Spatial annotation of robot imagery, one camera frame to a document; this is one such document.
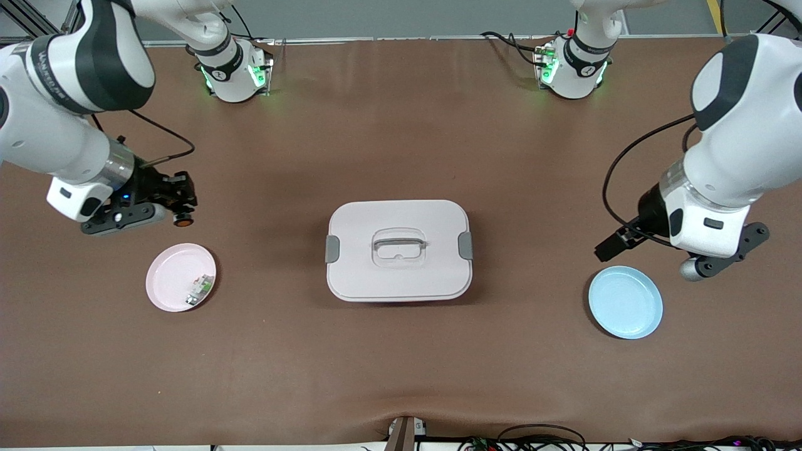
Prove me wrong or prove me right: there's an orange and black push-button switch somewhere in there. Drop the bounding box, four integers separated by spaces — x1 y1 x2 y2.
170 188 195 228

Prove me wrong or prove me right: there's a light blue round plate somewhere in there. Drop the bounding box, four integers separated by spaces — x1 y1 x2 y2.
588 266 664 340

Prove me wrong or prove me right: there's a pink round plate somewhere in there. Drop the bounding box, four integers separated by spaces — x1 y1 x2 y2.
145 243 217 313

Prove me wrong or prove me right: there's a small green electrical component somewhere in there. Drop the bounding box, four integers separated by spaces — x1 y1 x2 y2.
185 274 214 308

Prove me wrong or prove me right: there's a white lidded storage box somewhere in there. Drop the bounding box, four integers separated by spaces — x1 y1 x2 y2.
325 199 474 303

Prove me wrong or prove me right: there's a black arm base cable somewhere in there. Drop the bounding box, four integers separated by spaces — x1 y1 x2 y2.
216 3 258 44
481 30 555 66

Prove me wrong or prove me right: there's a black cable tangle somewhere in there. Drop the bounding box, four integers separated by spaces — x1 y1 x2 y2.
457 424 802 451

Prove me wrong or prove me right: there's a metal table edge bracket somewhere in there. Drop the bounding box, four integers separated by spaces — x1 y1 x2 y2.
387 415 428 451

